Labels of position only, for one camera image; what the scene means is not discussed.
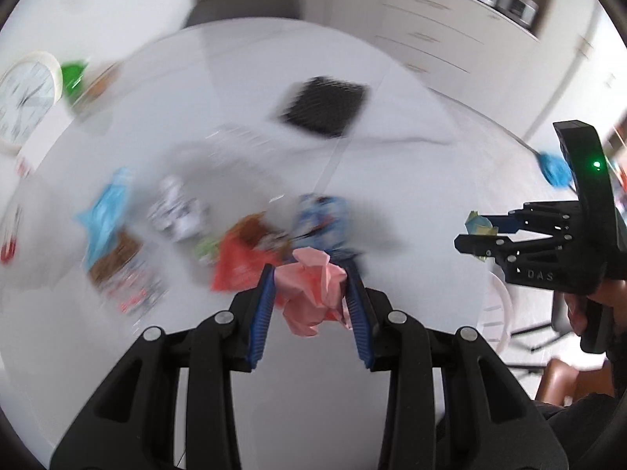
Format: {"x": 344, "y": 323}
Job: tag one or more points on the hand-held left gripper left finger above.
{"x": 262, "y": 313}

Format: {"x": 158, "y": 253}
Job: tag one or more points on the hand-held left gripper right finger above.
{"x": 360, "y": 323}

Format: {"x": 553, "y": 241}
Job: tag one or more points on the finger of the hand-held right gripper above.
{"x": 507, "y": 223}
{"x": 477, "y": 244}

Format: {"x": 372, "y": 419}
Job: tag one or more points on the yellow green paper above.
{"x": 477, "y": 223}

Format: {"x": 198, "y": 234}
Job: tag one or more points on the pink paper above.
{"x": 308, "y": 293}

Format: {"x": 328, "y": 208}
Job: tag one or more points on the orange red wrapper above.
{"x": 235, "y": 264}

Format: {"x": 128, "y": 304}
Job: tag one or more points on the white slotted bin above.
{"x": 499, "y": 313}

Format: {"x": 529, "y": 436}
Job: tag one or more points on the blue white wrapper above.
{"x": 323, "y": 220}

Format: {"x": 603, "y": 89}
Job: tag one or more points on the person's right hand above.
{"x": 575, "y": 311}

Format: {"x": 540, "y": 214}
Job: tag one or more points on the blue mop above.
{"x": 556, "y": 169}

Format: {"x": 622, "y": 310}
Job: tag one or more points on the small green wrapper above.
{"x": 205, "y": 249}

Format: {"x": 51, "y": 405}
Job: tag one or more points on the silver crumpled wrapper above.
{"x": 176, "y": 208}

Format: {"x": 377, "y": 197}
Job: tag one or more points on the brown red snack packet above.
{"x": 122, "y": 274}

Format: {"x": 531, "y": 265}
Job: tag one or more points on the brown chair seat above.
{"x": 563, "y": 382}

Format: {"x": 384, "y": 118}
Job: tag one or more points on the clear plastic wrapper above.
{"x": 220, "y": 156}

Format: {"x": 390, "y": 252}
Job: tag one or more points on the light blue plastic wrapper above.
{"x": 105, "y": 210}

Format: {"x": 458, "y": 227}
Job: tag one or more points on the person's dark clothed legs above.
{"x": 588, "y": 431}

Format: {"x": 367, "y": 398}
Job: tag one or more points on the black mesh mat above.
{"x": 326, "y": 106}

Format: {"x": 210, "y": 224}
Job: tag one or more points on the white drawer cabinet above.
{"x": 441, "y": 24}

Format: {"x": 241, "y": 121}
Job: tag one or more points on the red white packet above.
{"x": 9, "y": 240}

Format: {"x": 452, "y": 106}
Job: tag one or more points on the brown blurry packet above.
{"x": 100, "y": 85}

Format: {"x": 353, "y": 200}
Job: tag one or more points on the green packet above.
{"x": 73, "y": 78}

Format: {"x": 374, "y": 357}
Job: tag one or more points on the white round clock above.
{"x": 27, "y": 95}

